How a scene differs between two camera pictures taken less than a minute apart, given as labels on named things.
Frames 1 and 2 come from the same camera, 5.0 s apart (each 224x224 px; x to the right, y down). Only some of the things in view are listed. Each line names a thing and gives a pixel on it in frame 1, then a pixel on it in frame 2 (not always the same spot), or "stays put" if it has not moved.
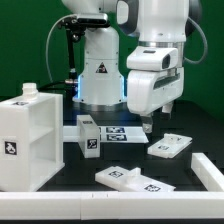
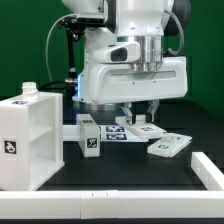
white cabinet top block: x=88 y=136 stays put
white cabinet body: x=31 y=141 stays put
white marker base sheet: x=109 y=134 stays put
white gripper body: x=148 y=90 stays put
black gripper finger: x=147 y=123 → x=127 y=111
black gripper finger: x=167 y=111 → x=150 y=114
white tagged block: x=131 y=180 → x=140 y=128
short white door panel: x=170 y=145 stays put
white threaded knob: x=29 y=90 stays put
